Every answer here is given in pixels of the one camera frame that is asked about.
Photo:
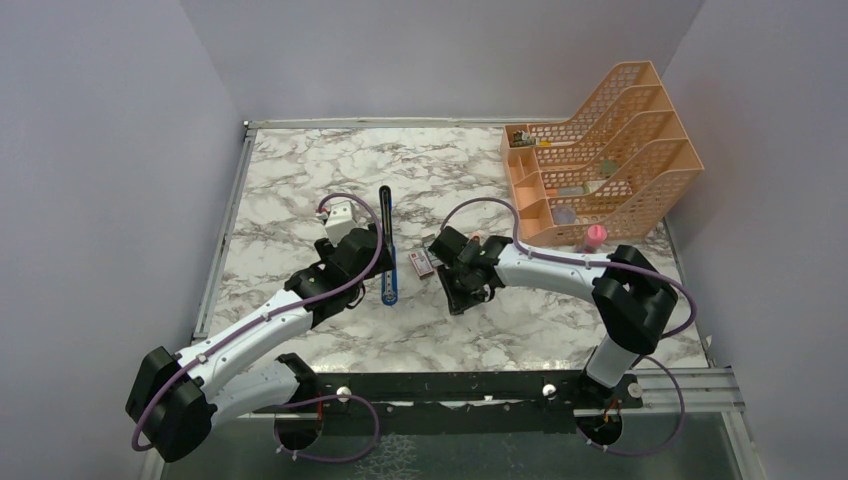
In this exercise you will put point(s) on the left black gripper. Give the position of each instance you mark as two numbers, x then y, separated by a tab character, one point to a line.
383	264

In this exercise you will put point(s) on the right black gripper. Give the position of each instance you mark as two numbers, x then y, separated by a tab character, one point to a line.
457	301

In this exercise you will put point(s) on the red white staple box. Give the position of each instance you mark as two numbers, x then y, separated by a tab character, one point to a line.
421	263

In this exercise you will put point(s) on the blue stapler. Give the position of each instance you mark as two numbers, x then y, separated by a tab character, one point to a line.
389	293

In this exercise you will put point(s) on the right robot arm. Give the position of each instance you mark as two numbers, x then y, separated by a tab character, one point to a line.
634	301

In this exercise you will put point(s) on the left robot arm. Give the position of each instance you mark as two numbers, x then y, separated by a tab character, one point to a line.
173	399

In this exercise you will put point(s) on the round clear tape dispenser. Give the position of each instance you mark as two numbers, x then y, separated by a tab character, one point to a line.
563	214

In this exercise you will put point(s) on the pink capped pen tube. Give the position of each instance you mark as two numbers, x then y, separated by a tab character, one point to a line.
594	237

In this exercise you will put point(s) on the orange desk organizer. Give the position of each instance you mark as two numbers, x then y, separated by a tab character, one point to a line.
622	160

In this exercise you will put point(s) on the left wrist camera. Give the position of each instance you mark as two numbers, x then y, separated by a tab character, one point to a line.
342	218

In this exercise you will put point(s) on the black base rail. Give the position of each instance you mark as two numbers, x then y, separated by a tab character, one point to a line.
356	404

